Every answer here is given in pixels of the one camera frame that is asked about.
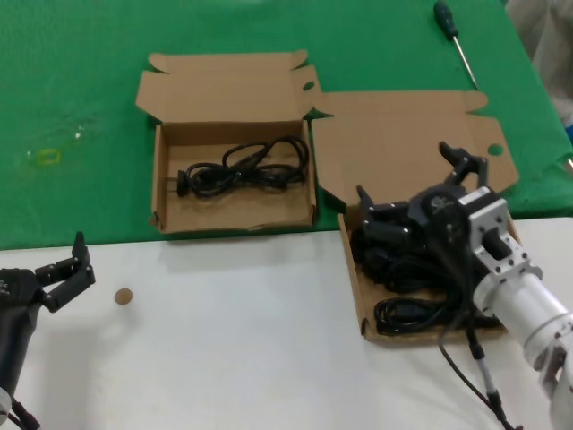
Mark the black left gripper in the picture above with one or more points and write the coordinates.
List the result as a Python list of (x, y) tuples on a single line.
[(15, 313)]

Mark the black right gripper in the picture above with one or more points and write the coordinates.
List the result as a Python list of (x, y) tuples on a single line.
[(443, 219)]

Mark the empty brown cardboard box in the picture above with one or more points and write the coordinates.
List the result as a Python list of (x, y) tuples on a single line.
[(233, 210)]

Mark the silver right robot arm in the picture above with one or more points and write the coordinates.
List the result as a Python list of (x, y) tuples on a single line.
[(519, 295)]

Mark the small brown cardboard disc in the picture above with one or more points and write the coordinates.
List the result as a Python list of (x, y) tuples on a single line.
[(123, 296)]

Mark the green table cloth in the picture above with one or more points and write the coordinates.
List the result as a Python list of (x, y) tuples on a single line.
[(67, 67)]

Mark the person in light clothing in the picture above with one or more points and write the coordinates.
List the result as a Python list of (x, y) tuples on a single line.
[(550, 45)]

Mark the small white object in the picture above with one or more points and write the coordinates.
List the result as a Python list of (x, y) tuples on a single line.
[(568, 163)]

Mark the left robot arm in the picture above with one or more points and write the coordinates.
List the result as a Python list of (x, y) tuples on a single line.
[(3, 403)]

